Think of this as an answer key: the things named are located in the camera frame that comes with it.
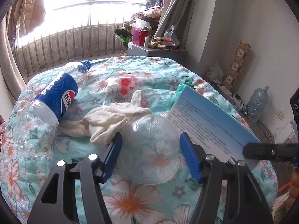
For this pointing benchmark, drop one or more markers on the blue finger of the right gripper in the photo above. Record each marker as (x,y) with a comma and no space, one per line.
(271,152)

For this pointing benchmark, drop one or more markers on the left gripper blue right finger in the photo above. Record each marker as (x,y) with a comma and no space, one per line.
(193,155)

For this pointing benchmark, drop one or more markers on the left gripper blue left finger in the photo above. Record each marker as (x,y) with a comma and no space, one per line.
(108,155)

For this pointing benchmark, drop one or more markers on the clear plastic lid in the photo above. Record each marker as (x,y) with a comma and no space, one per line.
(150,150)

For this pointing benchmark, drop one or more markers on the clear Pepsi plastic bottle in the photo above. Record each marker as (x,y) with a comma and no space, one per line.
(46,102)

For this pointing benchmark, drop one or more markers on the person's right hand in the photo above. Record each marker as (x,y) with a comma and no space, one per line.
(294,189)

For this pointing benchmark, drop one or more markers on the white crumpled cloth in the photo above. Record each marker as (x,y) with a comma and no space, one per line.
(102,123)

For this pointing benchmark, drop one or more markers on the large clear water jug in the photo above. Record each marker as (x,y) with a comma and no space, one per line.
(257,103)

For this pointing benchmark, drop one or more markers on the blue white paper sheet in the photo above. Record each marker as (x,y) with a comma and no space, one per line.
(209,126)

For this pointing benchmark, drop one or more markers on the floral teal bed quilt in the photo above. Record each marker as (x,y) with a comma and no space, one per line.
(150,101)

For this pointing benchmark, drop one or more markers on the patterned cardboard box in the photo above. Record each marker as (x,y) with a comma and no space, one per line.
(237,64)

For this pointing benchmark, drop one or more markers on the green crumpled wrapper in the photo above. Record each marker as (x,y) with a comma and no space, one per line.
(185,84)

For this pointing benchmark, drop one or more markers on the grey bedside cabinet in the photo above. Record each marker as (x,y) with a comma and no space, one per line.
(180,56)

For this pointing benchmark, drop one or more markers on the red cup on cabinet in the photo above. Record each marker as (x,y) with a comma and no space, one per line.
(144,32)

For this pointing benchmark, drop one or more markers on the pink cup on cabinet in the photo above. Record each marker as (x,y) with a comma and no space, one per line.
(135,39)

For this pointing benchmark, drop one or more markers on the white plastic bag on cabinet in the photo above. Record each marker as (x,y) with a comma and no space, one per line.
(169,35)

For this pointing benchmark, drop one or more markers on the grey curtain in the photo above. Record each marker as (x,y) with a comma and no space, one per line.
(175,12)

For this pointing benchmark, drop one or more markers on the beige hanging jacket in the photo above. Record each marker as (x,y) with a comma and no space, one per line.
(29,14)

